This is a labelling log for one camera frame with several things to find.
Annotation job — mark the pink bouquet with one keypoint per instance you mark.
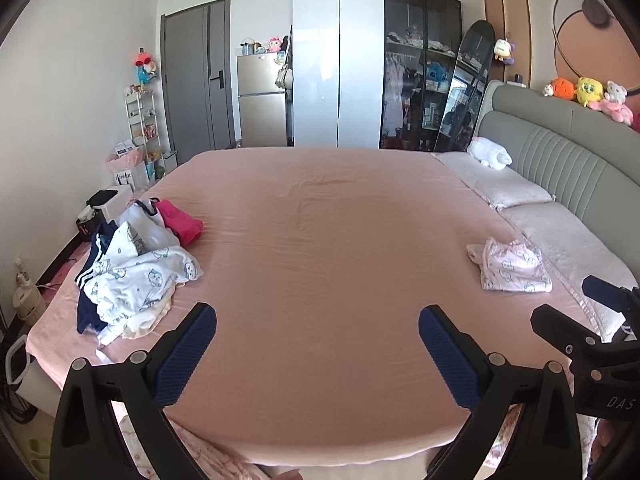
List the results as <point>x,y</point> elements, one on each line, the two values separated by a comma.
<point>125,162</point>

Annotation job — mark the white blue-print pajama top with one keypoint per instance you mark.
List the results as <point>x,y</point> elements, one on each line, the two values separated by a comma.
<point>150,280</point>

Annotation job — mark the white shelf rack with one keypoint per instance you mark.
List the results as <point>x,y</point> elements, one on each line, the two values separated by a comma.
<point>145,125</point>

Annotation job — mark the grey upholstered headboard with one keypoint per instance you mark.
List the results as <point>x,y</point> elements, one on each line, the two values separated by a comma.
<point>550,160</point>

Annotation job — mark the beige handbag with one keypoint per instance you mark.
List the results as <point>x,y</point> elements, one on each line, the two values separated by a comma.
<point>283,77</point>

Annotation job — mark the bed with pink sheet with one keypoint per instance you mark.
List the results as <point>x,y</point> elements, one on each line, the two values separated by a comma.
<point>325,260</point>

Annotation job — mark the black oval standing mirror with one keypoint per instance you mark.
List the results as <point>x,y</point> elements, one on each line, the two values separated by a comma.
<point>475,60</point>

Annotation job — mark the pump bottle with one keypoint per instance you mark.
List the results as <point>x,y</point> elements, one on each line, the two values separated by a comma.
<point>21,277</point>

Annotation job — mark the cream humidifier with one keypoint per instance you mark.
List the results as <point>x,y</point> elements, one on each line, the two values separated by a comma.
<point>30,302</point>

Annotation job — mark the pink and white cat plush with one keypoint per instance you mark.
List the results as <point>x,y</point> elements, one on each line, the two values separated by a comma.
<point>614,102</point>

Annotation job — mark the red and blue plush toy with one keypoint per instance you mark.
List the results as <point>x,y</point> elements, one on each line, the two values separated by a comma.
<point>144,67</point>

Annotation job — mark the cream garment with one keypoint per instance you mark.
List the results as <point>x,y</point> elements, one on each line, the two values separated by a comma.
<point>145,322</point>

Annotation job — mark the white bedside box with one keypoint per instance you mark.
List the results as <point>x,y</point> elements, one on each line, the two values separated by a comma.
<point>120,205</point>

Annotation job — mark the large white plush toy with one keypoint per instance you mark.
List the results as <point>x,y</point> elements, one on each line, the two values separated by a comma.
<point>487,152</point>

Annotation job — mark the pink cartoon-print pajama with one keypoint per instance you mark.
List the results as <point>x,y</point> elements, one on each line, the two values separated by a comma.
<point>510,265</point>

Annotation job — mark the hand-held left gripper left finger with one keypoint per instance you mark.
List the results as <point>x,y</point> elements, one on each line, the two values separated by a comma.
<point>187,355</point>

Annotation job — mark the silver fridge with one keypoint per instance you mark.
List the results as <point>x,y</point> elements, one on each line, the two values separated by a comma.
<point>260,110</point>

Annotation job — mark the small pink plush toy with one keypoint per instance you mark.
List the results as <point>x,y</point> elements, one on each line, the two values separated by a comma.
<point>273,44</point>

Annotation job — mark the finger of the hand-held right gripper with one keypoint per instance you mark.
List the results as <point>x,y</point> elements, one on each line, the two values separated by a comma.
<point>602,287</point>
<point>560,327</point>

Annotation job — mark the black glass-door cabinet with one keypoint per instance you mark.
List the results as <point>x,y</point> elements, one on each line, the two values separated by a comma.
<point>435,10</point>

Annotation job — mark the dark round wall ornament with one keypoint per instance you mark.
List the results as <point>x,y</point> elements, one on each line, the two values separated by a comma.
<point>596,12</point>

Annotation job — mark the white and purple plush toy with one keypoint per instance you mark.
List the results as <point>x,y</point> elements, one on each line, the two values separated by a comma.
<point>504,51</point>

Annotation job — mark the navy white-striped garment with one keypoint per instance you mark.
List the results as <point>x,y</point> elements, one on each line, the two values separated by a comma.
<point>95,255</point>

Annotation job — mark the orange plush toy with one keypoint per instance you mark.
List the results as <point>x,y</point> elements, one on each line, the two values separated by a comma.
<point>561,90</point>

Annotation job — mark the white wardrobe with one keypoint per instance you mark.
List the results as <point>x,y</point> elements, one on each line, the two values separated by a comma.
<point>340,60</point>

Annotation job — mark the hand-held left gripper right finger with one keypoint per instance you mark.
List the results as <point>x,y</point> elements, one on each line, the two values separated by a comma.
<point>447,355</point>

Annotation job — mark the black pouch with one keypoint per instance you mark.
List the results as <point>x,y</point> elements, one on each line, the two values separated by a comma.
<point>102,198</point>

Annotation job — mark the white bin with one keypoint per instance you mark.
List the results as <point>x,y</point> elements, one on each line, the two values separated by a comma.
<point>170,164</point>

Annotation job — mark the magenta garment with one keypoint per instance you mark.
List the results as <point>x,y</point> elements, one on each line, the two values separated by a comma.
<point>180,222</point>

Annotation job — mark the green slippers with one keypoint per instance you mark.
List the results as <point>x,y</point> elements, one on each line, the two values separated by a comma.
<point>37,451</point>

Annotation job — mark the grey door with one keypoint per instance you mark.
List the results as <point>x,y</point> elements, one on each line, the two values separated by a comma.
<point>192,85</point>

